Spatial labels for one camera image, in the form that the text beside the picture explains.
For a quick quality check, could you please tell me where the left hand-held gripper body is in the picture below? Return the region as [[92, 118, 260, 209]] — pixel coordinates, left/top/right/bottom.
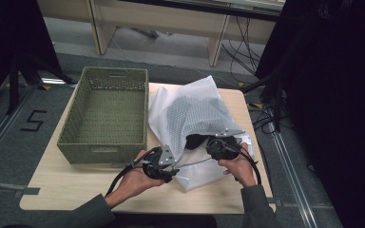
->
[[142, 144, 177, 182]]

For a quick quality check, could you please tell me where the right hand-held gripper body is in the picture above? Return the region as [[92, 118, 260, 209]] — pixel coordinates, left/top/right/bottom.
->
[[204, 127, 247, 162]]

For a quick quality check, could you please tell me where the black cloth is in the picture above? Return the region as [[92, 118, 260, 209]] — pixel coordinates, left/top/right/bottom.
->
[[167, 96, 236, 151]]

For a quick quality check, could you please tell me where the white mesh laundry bag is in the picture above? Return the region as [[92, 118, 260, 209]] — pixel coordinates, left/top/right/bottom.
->
[[147, 75, 255, 193]]

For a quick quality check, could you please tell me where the green woven basket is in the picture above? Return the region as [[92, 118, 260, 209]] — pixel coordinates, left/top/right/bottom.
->
[[56, 66, 149, 165]]

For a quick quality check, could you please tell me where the person's right hand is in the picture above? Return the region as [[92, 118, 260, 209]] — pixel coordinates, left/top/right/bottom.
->
[[217, 142, 258, 188]]

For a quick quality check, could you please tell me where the person's left hand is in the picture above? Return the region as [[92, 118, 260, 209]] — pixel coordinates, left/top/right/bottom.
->
[[104, 149, 165, 209]]

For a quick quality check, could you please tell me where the black curtain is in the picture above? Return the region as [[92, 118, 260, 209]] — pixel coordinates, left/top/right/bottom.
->
[[254, 0, 365, 228], [0, 0, 63, 110]]

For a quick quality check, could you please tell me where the grey power strip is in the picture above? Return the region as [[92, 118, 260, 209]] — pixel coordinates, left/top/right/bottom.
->
[[131, 28, 160, 40]]

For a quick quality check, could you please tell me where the beige wooden desk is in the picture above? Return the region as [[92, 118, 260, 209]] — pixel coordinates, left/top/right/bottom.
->
[[37, 0, 287, 67]]

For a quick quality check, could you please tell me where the black tripod stand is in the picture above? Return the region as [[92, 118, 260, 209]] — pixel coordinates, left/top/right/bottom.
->
[[5, 51, 78, 116]]

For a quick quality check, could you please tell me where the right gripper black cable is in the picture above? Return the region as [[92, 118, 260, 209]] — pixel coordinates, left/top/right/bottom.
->
[[217, 139, 263, 186]]

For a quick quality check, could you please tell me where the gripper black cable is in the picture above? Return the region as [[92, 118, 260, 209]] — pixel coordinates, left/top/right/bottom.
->
[[105, 145, 161, 198], [217, 139, 263, 186]]

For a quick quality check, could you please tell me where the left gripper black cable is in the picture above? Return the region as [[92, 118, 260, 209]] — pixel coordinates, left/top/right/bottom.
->
[[105, 145, 161, 198]]

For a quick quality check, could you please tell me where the metal floor rail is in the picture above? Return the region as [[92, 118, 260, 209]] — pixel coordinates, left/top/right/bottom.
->
[[0, 85, 39, 170], [270, 126, 318, 228]]

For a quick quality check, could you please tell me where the bundle of black floor cables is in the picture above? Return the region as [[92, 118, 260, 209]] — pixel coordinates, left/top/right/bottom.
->
[[221, 15, 264, 77]]

